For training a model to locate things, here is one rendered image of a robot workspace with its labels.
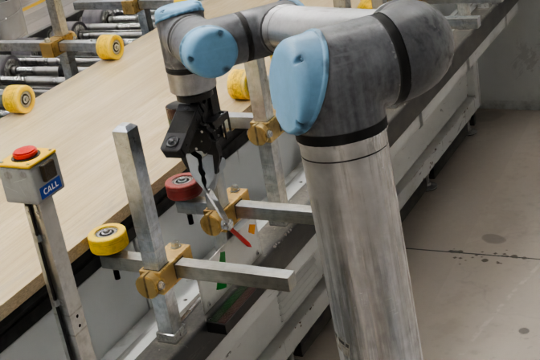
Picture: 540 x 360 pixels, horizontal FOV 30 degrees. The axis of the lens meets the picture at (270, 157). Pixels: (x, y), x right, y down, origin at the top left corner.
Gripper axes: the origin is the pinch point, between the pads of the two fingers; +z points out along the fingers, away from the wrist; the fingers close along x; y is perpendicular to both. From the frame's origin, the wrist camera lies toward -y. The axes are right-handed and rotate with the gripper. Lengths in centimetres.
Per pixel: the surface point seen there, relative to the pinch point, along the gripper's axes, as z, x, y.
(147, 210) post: -1.1, 5.9, -12.1
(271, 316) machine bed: 75, 30, 63
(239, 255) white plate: 24.0, 5.0, 14.2
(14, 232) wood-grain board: 8.8, 43.7, -10.4
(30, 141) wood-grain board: 9, 76, 34
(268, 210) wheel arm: 13.1, -3.2, 16.3
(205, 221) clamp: 13.1, 8.5, 9.3
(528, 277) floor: 100, -24, 137
